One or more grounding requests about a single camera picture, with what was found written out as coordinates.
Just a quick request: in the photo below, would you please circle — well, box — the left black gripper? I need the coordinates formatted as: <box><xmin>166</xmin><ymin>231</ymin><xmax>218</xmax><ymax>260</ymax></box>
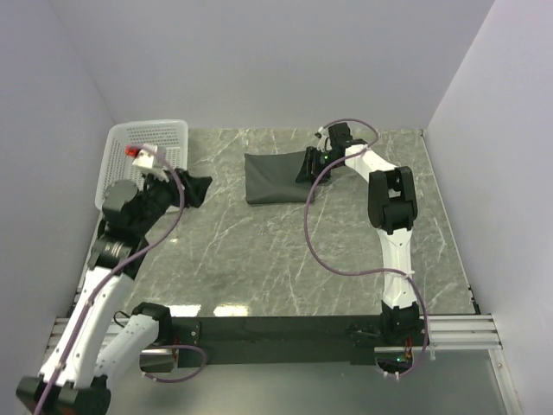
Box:
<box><xmin>133</xmin><ymin>167</ymin><xmax>212</xmax><ymax>236</ymax></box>

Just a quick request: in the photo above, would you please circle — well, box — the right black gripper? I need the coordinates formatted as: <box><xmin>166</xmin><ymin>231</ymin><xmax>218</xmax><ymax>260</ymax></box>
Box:
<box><xmin>296</xmin><ymin>147</ymin><xmax>341</xmax><ymax>187</ymax></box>

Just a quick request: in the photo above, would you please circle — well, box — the dark grey t shirt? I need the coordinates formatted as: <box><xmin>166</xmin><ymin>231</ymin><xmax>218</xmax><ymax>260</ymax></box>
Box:
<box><xmin>245</xmin><ymin>151</ymin><xmax>311</xmax><ymax>206</ymax></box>

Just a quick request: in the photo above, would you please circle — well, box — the white perforated plastic basket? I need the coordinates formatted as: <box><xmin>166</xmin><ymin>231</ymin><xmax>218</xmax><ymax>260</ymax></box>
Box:
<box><xmin>95</xmin><ymin>119</ymin><xmax>188</xmax><ymax>209</ymax></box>

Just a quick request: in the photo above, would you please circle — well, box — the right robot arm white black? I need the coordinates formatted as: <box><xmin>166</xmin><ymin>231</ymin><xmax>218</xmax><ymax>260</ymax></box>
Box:
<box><xmin>296</xmin><ymin>118</ymin><xmax>423</xmax><ymax>345</ymax></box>

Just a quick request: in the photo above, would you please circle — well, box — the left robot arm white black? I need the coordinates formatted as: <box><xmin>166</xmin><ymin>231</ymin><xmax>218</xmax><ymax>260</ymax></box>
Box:
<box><xmin>16</xmin><ymin>169</ymin><xmax>213</xmax><ymax>414</ymax></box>

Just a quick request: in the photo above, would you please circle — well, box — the black base crossbar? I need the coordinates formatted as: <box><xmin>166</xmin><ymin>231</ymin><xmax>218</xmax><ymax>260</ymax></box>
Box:
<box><xmin>172</xmin><ymin>315</ymin><xmax>426</xmax><ymax>365</ymax></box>

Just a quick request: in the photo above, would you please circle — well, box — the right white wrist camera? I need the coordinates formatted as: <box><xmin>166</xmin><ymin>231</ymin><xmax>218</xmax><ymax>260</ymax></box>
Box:
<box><xmin>315</xmin><ymin>126</ymin><xmax>332</xmax><ymax>151</ymax></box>

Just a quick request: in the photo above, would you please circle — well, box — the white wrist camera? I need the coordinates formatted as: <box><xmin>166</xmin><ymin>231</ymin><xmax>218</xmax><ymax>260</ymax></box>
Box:
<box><xmin>315</xmin><ymin>126</ymin><xmax>332</xmax><ymax>151</ymax></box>
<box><xmin>124</xmin><ymin>144</ymin><xmax>168</xmax><ymax>182</ymax></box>

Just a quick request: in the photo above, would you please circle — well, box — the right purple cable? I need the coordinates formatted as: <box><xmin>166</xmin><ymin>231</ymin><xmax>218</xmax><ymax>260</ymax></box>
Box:
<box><xmin>302</xmin><ymin>118</ymin><xmax>429</xmax><ymax>381</ymax></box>

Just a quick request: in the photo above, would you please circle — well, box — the purple cable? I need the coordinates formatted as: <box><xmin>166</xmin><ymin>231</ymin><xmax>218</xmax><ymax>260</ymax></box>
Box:
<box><xmin>302</xmin><ymin>118</ymin><xmax>429</xmax><ymax>381</ymax></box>
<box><xmin>33</xmin><ymin>144</ymin><xmax>208</xmax><ymax>415</ymax></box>

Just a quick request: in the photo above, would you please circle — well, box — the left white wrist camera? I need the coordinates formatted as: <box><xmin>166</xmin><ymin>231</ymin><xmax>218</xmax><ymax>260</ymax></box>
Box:
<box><xmin>124</xmin><ymin>144</ymin><xmax>168</xmax><ymax>182</ymax></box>

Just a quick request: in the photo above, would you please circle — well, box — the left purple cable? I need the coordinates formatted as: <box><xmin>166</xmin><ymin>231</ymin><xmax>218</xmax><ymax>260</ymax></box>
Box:
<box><xmin>33</xmin><ymin>144</ymin><xmax>208</xmax><ymax>415</ymax></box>

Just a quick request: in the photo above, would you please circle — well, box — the aluminium frame rail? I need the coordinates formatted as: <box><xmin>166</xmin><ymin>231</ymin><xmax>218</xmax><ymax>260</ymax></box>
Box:
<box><xmin>25</xmin><ymin>211</ymin><xmax>130</xmax><ymax>415</ymax></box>

